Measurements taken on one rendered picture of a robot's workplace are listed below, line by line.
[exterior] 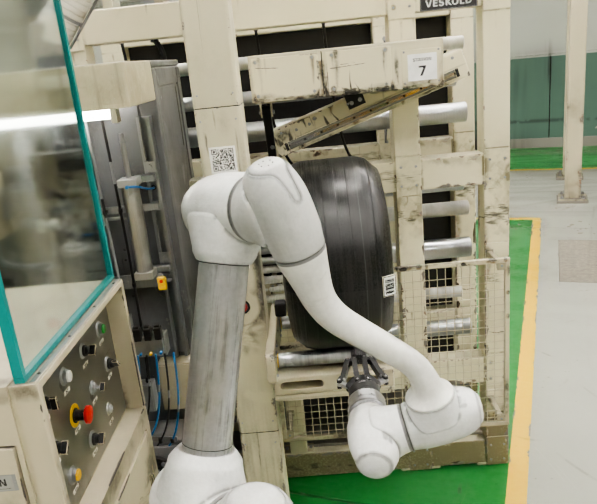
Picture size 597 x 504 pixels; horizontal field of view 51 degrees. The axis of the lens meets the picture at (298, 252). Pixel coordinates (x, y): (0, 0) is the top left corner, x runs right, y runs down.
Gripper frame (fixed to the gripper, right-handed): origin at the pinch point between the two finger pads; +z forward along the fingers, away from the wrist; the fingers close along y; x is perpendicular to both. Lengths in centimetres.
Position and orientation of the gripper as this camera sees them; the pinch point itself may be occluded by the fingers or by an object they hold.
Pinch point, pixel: (357, 351)
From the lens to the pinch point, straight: 168.1
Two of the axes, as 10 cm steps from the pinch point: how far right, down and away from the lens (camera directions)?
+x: 1.0, 9.0, 4.3
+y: -10.0, 0.9, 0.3
